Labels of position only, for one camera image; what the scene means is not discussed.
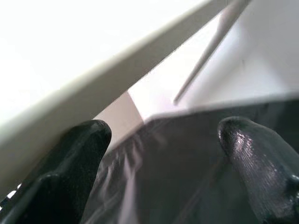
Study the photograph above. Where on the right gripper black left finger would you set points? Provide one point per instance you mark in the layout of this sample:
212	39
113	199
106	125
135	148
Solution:
58	182

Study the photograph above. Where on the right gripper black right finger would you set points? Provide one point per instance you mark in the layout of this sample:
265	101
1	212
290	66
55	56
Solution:
264	168

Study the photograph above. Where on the white plastic table leg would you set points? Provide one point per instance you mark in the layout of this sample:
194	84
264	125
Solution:
198	67

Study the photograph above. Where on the white plastic table top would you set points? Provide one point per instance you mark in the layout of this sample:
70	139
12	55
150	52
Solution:
70	58

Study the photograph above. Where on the black table cloth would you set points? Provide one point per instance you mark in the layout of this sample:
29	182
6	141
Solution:
187	163

